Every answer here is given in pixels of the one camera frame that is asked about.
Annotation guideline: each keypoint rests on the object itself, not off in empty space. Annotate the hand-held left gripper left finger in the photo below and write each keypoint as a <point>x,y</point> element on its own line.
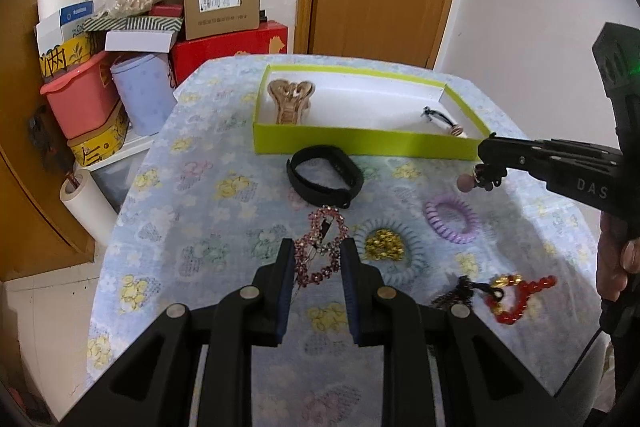
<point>285,292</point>

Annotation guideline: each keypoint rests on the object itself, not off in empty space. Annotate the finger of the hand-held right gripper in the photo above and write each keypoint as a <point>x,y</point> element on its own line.
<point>560,153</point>
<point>520,169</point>

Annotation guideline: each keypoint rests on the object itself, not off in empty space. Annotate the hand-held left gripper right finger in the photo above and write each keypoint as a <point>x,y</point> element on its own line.
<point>350,294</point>

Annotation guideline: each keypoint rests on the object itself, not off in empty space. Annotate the gold bead hair clip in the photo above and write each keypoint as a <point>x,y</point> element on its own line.
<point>384,246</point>

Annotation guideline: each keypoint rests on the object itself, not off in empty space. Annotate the pink rhinestone hair clip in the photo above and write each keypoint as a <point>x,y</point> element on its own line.
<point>337,227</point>

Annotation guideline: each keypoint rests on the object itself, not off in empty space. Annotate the dark brown bead ornament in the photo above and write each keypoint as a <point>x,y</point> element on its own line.
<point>460,292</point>

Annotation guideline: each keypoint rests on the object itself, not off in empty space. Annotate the black wristband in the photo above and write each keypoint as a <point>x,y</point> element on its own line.
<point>350,174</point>

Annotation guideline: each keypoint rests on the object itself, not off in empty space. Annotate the lime green cardboard box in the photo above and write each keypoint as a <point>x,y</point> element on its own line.
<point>360,144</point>

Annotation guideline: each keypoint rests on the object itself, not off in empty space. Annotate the beige hair claw clip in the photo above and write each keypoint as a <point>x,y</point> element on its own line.
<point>291,102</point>

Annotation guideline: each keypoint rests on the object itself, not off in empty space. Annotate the person's right hand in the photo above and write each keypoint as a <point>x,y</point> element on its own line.
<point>612,257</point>

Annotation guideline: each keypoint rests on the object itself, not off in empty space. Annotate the floral blue tablecloth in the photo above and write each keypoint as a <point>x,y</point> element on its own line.
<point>210,187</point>

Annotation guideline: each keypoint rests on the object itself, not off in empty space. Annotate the translucent plastic storage drawer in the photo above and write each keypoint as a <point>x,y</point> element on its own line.
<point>120,172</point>

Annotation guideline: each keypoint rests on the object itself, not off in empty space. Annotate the white paper roll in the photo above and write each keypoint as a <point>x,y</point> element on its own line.
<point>92,212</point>

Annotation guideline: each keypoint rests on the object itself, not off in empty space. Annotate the yellow round tin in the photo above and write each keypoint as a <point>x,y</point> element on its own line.
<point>100,147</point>

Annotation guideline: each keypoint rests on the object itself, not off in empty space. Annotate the light blue cylindrical container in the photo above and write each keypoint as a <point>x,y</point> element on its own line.
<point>142,97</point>

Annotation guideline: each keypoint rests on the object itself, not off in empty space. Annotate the large red gift box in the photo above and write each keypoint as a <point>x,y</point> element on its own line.
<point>225,49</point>

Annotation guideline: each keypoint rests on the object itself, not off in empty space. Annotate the brown wooden cabinet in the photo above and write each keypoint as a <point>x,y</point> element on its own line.
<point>30,222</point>

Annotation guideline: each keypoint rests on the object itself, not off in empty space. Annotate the pink plastic basket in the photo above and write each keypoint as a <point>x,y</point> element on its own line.
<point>80,99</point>

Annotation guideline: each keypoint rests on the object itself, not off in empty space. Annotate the flat white box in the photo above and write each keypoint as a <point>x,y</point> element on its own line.
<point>137,41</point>

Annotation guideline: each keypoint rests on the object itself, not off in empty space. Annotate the open brown cardboard box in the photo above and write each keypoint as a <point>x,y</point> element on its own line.
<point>220,2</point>

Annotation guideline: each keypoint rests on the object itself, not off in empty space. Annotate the small dark red box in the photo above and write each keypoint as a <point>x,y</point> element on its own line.
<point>167,10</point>

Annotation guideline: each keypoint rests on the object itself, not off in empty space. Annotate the green striped flat box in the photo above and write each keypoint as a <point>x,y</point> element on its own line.
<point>135,23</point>

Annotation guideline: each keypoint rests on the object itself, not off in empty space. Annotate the yellow printed box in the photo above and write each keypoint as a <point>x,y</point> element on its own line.
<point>65,54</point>

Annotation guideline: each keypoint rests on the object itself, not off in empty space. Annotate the white and blue box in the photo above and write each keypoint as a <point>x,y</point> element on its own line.
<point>75,14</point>

